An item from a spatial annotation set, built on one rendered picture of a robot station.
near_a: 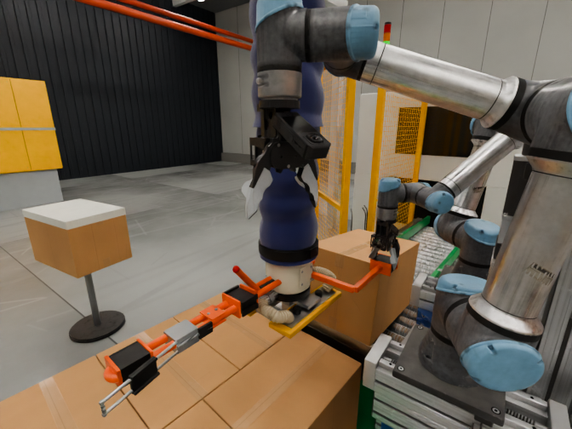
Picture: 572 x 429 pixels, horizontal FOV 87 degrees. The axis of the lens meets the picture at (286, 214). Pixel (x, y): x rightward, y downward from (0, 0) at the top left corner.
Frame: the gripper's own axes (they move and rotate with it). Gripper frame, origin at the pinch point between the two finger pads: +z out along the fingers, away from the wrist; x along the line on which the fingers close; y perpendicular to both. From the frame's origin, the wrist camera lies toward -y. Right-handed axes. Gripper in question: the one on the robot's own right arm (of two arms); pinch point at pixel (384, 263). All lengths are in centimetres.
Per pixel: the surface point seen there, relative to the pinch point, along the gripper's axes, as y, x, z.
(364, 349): -3.9, -6.6, 48.1
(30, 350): 88, -226, 105
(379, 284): -7.7, -3.9, 14.3
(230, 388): 49, -42, 52
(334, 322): -4.0, -23.7, 40.9
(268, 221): 39, -27, -22
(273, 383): 36, -30, 52
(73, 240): 58, -183, 17
